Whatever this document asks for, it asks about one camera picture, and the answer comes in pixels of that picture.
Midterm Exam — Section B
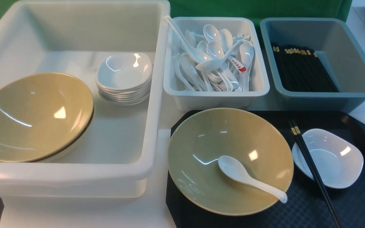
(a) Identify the red-marked white spoon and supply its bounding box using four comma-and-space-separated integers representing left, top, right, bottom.
228, 56, 247, 73

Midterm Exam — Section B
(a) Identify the white square sauce dish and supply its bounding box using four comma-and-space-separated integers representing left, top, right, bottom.
302, 129, 364, 189

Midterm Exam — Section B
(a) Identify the stacked yellow bowl top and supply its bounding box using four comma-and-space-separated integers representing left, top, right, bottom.
0, 73, 94, 162

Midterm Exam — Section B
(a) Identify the long white ladle spoon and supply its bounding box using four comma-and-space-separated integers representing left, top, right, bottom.
163, 15, 211, 64

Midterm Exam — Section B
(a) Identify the black chopsticks bundle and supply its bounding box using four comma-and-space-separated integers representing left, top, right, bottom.
272, 43, 339, 93

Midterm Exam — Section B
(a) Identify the large white plastic tub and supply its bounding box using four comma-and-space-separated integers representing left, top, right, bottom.
0, 0, 170, 198

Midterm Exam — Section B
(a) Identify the green backdrop cloth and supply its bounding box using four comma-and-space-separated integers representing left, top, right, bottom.
169, 0, 352, 22

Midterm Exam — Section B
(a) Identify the white soup spoon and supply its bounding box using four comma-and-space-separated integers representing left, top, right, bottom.
218, 155, 288, 204

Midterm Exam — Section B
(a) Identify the white spoon bin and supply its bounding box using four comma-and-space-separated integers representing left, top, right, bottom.
163, 17, 270, 111

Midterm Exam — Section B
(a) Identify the grey-blue chopstick bin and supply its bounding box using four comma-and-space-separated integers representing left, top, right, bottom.
260, 17, 365, 113

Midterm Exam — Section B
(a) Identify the stack of white sauce dishes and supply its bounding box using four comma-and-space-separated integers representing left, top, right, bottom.
96, 52, 153, 106

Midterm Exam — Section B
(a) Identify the black chopstick pair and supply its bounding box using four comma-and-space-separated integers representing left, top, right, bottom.
288, 120, 342, 228

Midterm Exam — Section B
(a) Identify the pile of white spoons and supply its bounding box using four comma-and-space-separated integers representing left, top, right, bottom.
172, 24, 255, 92

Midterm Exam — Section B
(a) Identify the yellow noodle bowl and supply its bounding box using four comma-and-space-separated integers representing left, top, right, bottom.
168, 108, 294, 216

